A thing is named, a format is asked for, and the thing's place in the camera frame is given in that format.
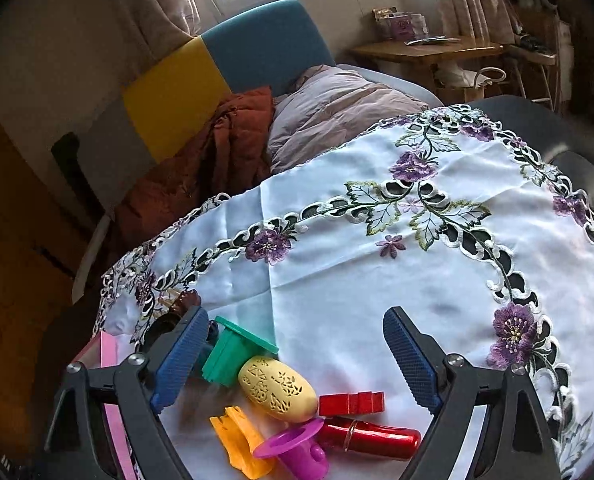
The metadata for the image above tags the rust-coloured blanket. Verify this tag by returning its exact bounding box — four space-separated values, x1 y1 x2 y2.
114 86 275 251

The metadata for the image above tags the yellow carved oval box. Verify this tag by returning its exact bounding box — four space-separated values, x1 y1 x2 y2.
238 355 318 422

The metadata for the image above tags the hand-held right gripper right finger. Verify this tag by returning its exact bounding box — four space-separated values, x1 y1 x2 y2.
383 306 562 480

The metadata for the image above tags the white wire rack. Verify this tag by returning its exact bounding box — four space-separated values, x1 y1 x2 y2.
507 10 572 111

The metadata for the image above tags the grey pink pillow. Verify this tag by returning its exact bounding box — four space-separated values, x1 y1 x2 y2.
267 65 430 173

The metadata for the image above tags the magenta plastic flanged cup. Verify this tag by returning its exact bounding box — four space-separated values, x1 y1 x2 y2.
253 417 328 480

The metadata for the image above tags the orange plastic trough piece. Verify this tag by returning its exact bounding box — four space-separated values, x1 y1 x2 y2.
209 405 278 478

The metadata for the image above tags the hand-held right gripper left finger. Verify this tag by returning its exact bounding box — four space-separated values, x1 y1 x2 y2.
44 306 210 480

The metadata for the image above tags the white floral embroidered tablecloth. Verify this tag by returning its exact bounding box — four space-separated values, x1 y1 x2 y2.
100 104 594 480

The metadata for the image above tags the red metallic cylinder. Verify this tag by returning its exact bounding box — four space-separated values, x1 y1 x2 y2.
317 421 422 460

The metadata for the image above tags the brown carved object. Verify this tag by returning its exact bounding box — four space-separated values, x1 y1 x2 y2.
159 290 203 318

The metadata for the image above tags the wooden side table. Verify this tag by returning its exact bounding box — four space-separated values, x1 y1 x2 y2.
349 37 505 106

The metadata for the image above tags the small decorated box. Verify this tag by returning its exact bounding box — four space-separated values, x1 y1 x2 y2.
374 7 430 41

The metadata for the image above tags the green plastic toy piece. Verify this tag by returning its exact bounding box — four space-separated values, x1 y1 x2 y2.
200 316 279 387

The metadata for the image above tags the multicoloured upholstered headboard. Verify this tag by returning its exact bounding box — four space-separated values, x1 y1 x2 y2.
0 0 338 211

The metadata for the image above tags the white paper bag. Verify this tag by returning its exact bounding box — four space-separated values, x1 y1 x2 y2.
434 65 508 103

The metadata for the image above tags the red notched block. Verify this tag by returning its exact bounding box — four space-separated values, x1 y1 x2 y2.
318 391 385 416

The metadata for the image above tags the black chair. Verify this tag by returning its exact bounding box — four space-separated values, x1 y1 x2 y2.
469 95 594 211

